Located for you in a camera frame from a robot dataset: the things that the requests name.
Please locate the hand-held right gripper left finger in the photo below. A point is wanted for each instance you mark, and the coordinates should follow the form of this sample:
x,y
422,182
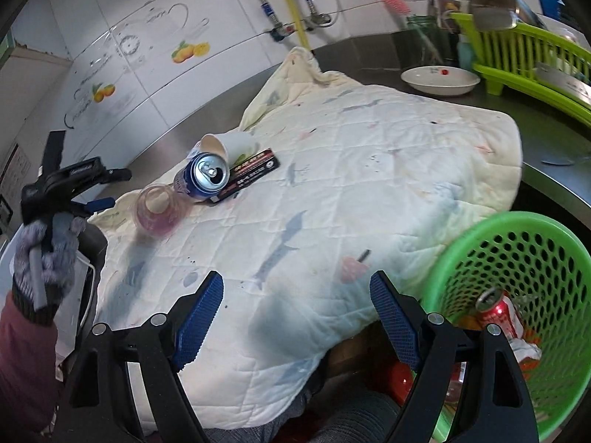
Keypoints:
x,y
198,327

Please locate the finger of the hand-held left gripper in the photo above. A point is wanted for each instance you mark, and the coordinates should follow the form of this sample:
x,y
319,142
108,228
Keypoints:
x,y
99,205
108,174

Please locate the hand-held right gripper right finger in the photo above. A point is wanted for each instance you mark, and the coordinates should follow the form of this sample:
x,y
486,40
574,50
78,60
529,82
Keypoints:
x,y
397,323

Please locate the clear plastic cup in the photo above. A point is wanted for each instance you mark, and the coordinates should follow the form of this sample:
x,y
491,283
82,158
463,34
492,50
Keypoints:
x,y
159,212

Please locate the blue soda can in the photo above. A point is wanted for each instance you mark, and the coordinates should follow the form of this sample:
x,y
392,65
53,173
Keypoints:
x,y
210,173

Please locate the red soda can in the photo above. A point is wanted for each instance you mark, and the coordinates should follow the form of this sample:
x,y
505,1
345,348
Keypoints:
x,y
501,318

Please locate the white paper cup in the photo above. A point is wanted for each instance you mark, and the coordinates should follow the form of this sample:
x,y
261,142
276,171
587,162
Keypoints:
x,y
231,145

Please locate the white paper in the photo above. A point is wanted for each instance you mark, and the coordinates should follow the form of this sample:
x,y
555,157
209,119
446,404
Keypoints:
x,y
524,348

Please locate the black box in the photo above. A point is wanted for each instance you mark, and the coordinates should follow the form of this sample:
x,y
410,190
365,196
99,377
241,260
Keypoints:
x,y
254,166

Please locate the green plastic basket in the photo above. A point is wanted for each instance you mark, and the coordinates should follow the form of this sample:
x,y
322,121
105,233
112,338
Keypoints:
x,y
531,249

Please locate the person's left forearm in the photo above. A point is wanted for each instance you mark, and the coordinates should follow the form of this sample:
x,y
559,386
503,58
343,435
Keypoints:
x,y
23,364

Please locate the person's left hand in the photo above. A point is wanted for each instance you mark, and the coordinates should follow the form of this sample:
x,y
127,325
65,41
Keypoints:
x,y
57,267

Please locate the cream quilted blanket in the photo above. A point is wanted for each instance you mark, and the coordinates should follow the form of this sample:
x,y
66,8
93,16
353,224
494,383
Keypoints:
x,y
323,194

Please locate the pipe valve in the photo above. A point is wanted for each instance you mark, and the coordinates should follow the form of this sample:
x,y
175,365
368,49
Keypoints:
x,y
281,32

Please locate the white bowl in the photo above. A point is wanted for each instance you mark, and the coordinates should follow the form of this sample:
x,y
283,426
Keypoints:
x,y
438,83

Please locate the green dish rack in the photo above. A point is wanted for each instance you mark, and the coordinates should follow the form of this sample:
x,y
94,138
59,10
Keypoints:
x,y
508,78

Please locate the teal bottle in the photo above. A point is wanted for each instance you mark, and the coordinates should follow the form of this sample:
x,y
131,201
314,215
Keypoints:
x,y
465,55

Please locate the green utensil jar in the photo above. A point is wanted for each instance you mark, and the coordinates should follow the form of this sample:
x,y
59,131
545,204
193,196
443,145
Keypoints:
x,y
418,41

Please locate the steel cleaver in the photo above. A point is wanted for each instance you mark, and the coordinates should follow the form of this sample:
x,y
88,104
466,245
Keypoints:
x,y
563,80

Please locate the pink brush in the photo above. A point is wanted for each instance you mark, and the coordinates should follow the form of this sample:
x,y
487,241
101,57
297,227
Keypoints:
x,y
395,2

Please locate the metal pot lid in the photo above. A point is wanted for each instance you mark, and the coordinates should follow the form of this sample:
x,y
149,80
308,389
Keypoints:
x,y
494,9

